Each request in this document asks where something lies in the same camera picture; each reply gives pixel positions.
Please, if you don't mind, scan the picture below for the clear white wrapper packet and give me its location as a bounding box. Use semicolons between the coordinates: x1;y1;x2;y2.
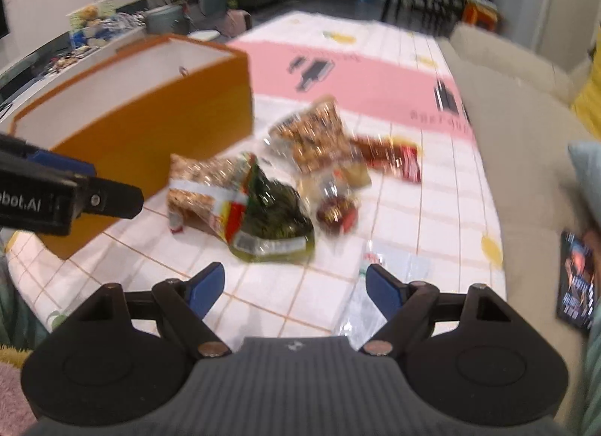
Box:
334;241;430;350

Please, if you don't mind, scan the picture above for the brown cracker snack bag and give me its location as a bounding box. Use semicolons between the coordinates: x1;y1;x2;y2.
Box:
166;152;257;243

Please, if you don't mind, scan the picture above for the dark red date packet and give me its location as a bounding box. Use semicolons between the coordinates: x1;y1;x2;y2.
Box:
316;196;359;235

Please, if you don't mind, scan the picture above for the dark green pickle packet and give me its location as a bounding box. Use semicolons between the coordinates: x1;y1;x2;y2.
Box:
228;158;315;262

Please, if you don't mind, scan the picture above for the red spicy strip packet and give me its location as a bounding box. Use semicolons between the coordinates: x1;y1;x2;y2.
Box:
350;136;422;184

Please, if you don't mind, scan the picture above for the peanut snack bag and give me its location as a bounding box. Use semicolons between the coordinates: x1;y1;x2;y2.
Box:
266;95;356;175

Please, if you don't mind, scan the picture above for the patterned pink white tablecloth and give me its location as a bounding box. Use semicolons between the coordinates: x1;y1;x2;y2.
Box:
7;12;506;344

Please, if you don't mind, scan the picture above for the orange cardboard box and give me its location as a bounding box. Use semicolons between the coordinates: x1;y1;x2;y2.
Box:
6;35;254;259

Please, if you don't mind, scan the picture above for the black magazine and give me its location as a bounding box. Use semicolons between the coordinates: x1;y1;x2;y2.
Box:
556;231;597;333

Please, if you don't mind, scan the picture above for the grey plant pot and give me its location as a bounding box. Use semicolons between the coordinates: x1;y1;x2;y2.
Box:
143;5;189;35

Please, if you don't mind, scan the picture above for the white round stool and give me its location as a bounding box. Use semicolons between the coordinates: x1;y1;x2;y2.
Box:
187;29;221;42

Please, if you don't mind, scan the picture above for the pink small heater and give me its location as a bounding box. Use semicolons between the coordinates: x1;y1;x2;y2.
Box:
220;9;253;38

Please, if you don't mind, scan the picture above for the light blue cushion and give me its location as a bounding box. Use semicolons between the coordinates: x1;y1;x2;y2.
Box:
568;141;601;225

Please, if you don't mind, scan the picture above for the beige sofa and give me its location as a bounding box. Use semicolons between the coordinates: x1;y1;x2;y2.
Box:
436;22;601;362

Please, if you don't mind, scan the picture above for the yellow cushion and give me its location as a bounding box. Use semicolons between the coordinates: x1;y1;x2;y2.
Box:
571;37;601;139

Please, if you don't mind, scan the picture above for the orange stool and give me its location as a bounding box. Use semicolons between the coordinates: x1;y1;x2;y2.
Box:
461;0;500;32

